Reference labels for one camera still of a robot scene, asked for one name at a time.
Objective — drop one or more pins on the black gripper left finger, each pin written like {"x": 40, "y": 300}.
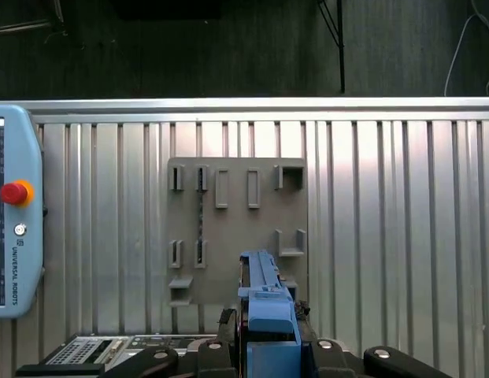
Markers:
{"x": 214, "y": 358}

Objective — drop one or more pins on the grey parts rack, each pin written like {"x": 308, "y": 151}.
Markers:
{"x": 236, "y": 224}

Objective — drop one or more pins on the pale blue teach pendant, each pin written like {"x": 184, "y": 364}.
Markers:
{"x": 23, "y": 256}

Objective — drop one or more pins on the grey metal frame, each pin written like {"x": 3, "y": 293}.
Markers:
{"x": 31, "y": 25}

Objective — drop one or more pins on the black open PC case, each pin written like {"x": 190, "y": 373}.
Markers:
{"x": 86, "y": 350}

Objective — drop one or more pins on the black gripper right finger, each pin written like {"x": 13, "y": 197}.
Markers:
{"x": 330, "y": 358}

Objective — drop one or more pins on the black metal stand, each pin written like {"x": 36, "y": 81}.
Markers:
{"x": 341, "y": 47}

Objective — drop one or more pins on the hard disk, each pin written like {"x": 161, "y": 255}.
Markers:
{"x": 267, "y": 315}

